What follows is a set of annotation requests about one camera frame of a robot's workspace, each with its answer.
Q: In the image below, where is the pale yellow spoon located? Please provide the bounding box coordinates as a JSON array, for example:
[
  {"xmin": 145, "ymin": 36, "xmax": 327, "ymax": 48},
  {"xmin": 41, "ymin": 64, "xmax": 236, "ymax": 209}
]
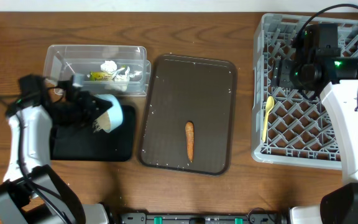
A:
[{"xmin": 262, "ymin": 96, "xmax": 275, "ymax": 143}]

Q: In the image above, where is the green pandan snack wrapper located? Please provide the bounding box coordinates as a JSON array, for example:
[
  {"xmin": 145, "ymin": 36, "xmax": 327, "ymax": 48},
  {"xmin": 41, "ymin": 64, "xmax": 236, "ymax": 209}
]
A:
[{"xmin": 89, "ymin": 72, "xmax": 115, "ymax": 82}]

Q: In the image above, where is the light blue rice bowl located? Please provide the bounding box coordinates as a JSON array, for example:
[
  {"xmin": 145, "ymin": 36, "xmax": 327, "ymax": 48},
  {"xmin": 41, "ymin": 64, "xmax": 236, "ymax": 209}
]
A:
[{"xmin": 93, "ymin": 95, "xmax": 124, "ymax": 133}]

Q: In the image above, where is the white tissue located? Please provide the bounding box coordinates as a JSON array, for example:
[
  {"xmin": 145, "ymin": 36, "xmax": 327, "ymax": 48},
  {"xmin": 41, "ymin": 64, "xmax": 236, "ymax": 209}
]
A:
[{"xmin": 101, "ymin": 60, "xmax": 142, "ymax": 82}]

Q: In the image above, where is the orange carrot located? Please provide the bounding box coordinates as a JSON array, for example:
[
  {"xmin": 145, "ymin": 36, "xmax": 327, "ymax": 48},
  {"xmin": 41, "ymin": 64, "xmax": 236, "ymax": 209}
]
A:
[{"xmin": 185, "ymin": 121, "xmax": 195, "ymax": 162}]

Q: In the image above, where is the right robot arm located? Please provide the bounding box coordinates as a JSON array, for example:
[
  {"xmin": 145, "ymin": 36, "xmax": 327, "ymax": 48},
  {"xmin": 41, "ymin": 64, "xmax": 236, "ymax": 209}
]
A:
[{"xmin": 272, "ymin": 24, "xmax": 358, "ymax": 223}]

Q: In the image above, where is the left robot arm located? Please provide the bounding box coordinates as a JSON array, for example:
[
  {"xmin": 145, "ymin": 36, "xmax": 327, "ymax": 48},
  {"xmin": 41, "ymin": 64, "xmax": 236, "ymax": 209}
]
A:
[{"xmin": 0, "ymin": 73, "xmax": 121, "ymax": 223}]

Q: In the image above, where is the grey dishwasher rack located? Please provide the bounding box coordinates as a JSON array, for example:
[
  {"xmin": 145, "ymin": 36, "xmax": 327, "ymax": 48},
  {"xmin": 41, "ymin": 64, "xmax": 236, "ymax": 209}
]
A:
[{"xmin": 252, "ymin": 13, "xmax": 358, "ymax": 170}]

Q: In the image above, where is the black plastic bin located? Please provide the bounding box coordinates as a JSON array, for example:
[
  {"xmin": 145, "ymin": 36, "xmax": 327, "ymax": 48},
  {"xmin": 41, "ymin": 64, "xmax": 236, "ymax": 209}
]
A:
[{"xmin": 50, "ymin": 106, "xmax": 136, "ymax": 162}]

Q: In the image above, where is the clear plastic bin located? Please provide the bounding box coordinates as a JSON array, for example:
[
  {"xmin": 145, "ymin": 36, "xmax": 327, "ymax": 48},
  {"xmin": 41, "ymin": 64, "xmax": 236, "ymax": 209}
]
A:
[{"xmin": 43, "ymin": 45, "xmax": 151, "ymax": 96}]

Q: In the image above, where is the dark brown serving tray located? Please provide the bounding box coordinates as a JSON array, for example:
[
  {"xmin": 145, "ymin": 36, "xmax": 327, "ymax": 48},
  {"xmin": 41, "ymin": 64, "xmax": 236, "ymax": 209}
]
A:
[{"xmin": 137, "ymin": 54, "xmax": 237, "ymax": 175}]

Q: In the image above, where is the left black cable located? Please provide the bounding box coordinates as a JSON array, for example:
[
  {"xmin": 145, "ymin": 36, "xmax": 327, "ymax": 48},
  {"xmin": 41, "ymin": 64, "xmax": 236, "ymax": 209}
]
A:
[{"xmin": 0, "ymin": 86, "xmax": 74, "ymax": 224}]

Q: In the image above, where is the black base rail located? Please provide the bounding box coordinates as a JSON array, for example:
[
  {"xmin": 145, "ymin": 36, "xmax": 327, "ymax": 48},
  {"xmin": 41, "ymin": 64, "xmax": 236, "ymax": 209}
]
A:
[{"xmin": 117, "ymin": 210, "xmax": 290, "ymax": 224}]

